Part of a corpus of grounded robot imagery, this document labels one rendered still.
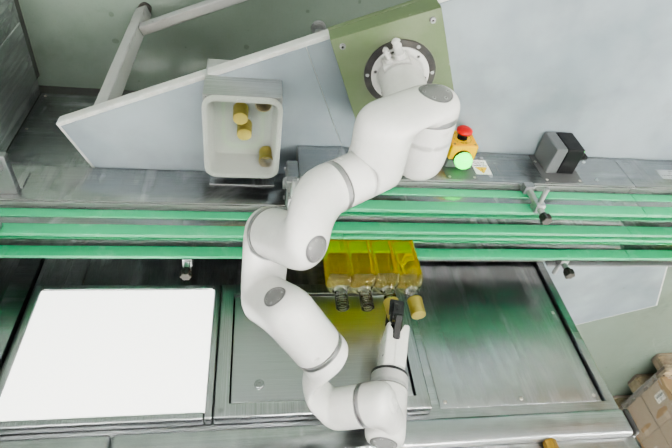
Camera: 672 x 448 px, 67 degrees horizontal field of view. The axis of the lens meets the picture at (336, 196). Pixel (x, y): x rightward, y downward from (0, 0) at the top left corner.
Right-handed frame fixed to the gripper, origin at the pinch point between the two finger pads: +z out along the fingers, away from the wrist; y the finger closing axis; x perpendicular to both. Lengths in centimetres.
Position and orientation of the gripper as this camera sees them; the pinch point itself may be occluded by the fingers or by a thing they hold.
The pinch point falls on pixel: (394, 313)
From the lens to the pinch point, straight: 117.5
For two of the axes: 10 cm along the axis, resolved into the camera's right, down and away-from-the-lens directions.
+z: 1.5, -6.5, 7.4
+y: 1.2, -7.3, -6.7
